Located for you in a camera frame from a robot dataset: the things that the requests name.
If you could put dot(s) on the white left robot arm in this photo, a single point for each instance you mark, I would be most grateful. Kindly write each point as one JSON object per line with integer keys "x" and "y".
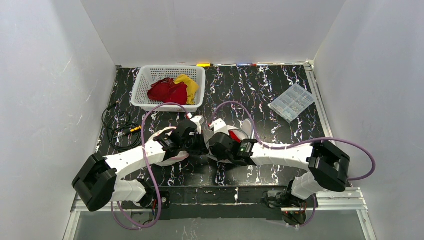
{"x": 101, "y": 180}

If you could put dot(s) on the white pink-trim laundry bag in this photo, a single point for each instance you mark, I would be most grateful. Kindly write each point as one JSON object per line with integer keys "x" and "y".
{"x": 169, "y": 158}

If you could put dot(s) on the yellow bra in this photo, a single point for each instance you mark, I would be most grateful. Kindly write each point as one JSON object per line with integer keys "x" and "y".
{"x": 192, "y": 87}

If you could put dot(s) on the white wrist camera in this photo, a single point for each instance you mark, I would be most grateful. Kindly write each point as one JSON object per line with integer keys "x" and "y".
{"x": 219, "y": 126}
{"x": 198, "y": 120}

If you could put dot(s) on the clear plastic parts box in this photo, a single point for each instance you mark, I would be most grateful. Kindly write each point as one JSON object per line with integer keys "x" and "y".
{"x": 290, "y": 104}

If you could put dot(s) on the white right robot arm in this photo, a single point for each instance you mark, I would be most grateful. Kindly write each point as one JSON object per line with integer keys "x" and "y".
{"x": 325, "y": 164}

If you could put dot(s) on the white plastic basket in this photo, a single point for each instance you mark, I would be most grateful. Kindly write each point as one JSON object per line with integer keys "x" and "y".
{"x": 151, "y": 74}

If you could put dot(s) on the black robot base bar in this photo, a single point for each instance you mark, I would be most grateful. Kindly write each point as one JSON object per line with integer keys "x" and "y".
{"x": 230, "y": 202}

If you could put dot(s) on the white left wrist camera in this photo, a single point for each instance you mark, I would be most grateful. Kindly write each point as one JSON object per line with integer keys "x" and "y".
{"x": 198, "y": 120}

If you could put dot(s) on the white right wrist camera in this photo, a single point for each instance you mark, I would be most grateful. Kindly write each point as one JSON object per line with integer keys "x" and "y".
{"x": 219, "y": 126}

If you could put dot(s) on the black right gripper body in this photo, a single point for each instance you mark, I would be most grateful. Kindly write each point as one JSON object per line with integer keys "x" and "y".
{"x": 211, "y": 149}

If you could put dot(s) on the dark red bra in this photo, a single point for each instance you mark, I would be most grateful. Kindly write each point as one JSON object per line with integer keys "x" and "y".
{"x": 167, "y": 91}

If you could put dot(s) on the bright red bra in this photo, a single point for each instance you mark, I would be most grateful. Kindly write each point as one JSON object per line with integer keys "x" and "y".
{"x": 234, "y": 136}

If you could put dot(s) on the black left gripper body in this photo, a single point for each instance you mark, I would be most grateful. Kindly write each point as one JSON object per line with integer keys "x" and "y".
{"x": 199, "y": 145}

